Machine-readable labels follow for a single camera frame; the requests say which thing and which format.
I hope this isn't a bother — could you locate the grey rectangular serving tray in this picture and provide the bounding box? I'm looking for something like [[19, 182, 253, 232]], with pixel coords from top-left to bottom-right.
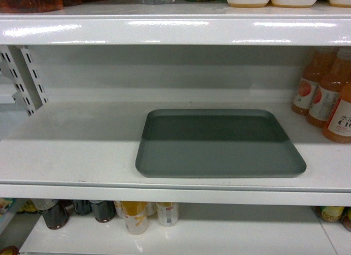
[[135, 109, 307, 178]]

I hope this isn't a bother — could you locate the white labelled drink bottle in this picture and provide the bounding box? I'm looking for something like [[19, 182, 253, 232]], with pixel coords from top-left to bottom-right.
[[156, 202, 179, 226]]

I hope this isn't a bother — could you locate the yellow white drink bottle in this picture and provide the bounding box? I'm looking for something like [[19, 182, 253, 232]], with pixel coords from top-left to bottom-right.
[[121, 201, 148, 235]]

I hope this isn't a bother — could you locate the white upper shelf board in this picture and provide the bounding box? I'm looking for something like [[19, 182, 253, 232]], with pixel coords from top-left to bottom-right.
[[1, 0, 350, 46]]

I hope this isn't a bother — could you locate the white shelf board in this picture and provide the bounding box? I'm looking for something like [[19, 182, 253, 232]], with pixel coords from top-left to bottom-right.
[[1, 0, 350, 46], [1, 102, 350, 206]]

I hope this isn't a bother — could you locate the white middle shelf board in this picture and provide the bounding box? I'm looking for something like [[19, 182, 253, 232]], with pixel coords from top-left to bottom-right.
[[1, 102, 350, 206]]

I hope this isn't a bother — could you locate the dark drink bottle lower shelf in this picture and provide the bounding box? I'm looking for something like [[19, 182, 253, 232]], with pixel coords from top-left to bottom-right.
[[40, 201, 69, 230]]

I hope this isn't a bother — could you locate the orange juice bottle middle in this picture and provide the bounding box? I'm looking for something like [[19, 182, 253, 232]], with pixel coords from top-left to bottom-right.
[[307, 47, 350, 128]]

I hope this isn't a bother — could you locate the orange juice bottle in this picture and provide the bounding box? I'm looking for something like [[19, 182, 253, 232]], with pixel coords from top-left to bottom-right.
[[307, 47, 350, 128], [291, 47, 338, 116], [322, 83, 350, 144]]

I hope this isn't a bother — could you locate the orange juice bottle back left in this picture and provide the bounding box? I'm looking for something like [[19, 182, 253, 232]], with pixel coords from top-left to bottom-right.
[[291, 47, 338, 116]]

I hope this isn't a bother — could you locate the orange juice bottle front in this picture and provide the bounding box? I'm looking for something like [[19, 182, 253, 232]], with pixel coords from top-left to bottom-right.
[[322, 83, 350, 144]]

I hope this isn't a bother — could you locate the white slotted shelf upright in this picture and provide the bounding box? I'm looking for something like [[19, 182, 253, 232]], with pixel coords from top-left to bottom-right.
[[1, 45, 48, 116]]

